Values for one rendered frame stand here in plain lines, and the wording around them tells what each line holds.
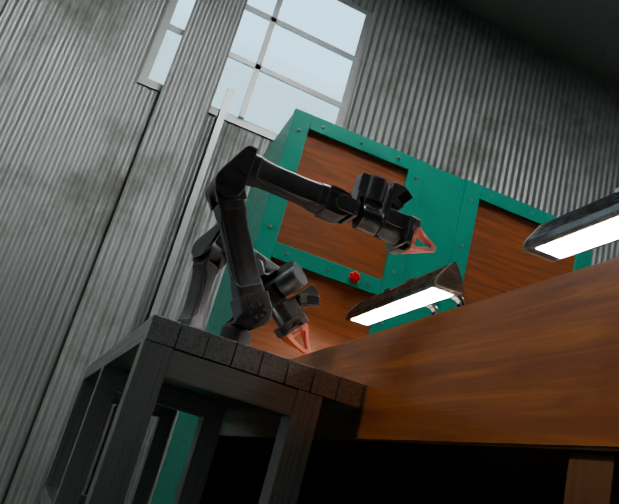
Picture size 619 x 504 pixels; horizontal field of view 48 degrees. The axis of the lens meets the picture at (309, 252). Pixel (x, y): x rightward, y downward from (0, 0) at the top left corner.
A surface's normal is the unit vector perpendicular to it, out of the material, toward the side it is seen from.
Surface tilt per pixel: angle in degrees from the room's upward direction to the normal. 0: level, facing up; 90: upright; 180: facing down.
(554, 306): 90
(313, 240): 90
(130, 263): 90
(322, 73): 90
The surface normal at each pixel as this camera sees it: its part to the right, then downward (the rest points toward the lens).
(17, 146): 0.36, -0.22
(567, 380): -0.91, -0.33
